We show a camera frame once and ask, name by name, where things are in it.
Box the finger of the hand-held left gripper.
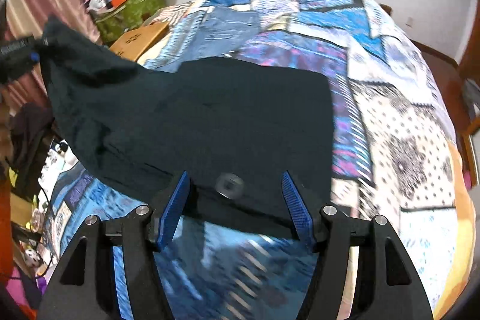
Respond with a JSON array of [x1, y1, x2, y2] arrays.
[[22, 35, 49, 63]]

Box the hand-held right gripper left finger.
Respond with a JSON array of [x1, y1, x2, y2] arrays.
[[37, 170, 194, 320]]

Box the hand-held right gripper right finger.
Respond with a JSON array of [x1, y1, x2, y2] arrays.
[[281, 170, 435, 320]]

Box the black pants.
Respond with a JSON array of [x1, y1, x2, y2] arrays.
[[38, 16, 335, 236]]

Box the dark cloth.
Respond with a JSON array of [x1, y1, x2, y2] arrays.
[[9, 104, 57, 189]]

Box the green patterned storage bag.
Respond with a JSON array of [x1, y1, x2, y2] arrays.
[[94, 0, 167, 45]]

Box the wooden lap desk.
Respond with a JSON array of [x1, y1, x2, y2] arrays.
[[109, 22, 170, 63]]

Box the blue patchwork blanket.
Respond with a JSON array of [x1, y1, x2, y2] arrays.
[[39, 0, 477, 320]]

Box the striped cloth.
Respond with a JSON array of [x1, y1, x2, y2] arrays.
[[144, 2, 197, 27]]

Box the blue jeans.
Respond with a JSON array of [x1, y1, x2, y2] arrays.
[[185, 7, 265, 60]]

